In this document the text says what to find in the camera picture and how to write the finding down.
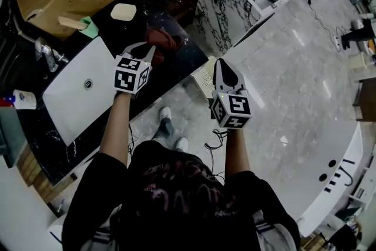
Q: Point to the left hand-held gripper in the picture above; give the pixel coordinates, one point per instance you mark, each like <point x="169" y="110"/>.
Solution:
<point x="129" y="75"/>

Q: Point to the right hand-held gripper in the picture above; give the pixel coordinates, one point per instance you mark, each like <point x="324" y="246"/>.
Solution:
<point x="232" y="110"/>

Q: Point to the reddish brown towel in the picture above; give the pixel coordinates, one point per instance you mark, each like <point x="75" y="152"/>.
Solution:
<point x="161" y="38"/>

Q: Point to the white perforated basket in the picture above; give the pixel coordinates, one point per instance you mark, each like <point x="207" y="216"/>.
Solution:
<point x="204" y="79"/>

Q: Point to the white rectangular sink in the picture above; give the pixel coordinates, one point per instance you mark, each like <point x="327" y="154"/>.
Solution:
<point x="73" y="97"/>

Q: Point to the person's left forearm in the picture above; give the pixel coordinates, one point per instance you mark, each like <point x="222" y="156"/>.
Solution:
<point x="116" y="126"/>

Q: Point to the person's right forearm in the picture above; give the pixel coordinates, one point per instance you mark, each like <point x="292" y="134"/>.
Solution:
<point x="238" y="153"/>

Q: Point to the green holder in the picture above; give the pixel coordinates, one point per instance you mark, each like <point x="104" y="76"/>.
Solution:
<point x="91" y="28"/>

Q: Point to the person's white shoe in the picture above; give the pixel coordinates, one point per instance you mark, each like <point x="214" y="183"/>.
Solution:
<point x="165" y="113"/>
<point x="182" y="144"/>

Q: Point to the white black veined marble cabinet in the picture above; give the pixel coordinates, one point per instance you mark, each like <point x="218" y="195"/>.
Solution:
<point x="229" y="3"/>

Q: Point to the wooden block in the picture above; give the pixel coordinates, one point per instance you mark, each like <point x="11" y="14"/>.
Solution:
<point x="69" y="22"/>

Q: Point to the person's grey trouser leg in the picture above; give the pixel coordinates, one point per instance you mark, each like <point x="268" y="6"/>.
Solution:
<point x="164" y="130"/>

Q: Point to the chrome faucet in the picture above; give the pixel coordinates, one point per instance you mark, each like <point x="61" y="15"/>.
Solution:
<point x="50" y="58"/>

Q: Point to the white bottle with blue label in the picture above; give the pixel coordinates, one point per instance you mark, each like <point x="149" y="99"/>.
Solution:
<point x="25" y="99"/>

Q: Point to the person's black shirt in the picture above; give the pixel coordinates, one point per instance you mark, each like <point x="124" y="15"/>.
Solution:
<point x="182" y="200"/>

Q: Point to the cream small box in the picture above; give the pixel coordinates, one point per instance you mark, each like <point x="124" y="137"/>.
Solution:
<point x="359" y="60"/>

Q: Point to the white bathtub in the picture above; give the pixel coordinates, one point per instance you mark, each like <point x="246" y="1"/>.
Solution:
<point x="335" y="161"/>

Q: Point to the brown wooden furniture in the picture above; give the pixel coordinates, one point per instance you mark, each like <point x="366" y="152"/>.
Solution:
<point x="367" y="100"/>

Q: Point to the red packet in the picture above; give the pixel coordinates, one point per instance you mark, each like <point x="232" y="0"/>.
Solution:
<point x="6" y="103"/>

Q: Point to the black hook-shaped bathtub faucet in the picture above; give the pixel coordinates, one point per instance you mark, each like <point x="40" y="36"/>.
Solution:
<point x="349" y="174"/>

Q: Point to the grey box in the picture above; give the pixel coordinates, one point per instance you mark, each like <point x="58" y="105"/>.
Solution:
<point x="10" y="135"/>

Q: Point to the wooden cabinet side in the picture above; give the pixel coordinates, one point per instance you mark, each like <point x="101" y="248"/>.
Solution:
<point x="38" y="176"/>

